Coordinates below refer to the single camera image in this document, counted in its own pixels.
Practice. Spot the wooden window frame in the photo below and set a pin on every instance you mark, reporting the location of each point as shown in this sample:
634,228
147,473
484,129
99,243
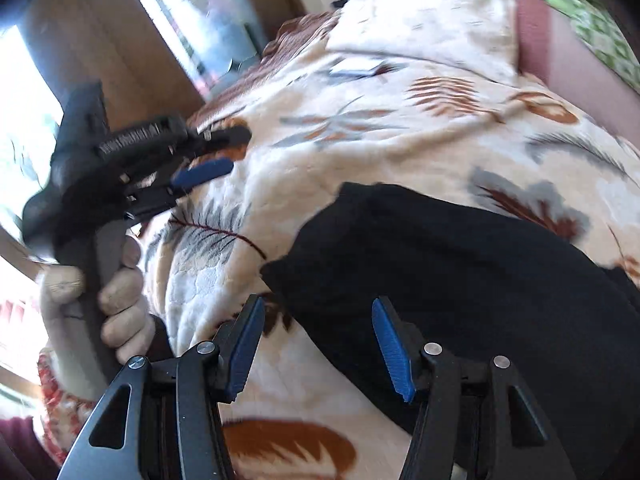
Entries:
100,35

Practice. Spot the green checked quilt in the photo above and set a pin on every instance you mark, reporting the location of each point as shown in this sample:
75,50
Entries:
595,20

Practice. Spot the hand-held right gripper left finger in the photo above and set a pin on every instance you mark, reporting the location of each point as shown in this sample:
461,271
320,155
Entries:
245,350

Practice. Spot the black pants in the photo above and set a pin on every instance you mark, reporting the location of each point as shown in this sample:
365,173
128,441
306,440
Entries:
475,285

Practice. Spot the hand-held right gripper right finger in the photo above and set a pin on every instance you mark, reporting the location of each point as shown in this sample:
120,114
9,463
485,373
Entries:
395,355

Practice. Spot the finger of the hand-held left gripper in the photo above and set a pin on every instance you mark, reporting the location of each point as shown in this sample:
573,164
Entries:
220,139
200,172

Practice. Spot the person's left forearm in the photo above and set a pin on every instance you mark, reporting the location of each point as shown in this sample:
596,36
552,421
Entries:
55,410

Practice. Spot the person's left hand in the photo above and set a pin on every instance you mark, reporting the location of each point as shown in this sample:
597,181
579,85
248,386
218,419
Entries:
125,330

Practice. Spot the leaf printed blanket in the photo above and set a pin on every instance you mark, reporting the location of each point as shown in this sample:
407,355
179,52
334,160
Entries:
400,125

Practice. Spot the cream pillow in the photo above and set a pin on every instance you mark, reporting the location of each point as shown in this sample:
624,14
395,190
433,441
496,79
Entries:
430,20

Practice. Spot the small white flat item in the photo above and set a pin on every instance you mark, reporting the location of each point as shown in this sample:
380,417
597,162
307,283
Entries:
355,67

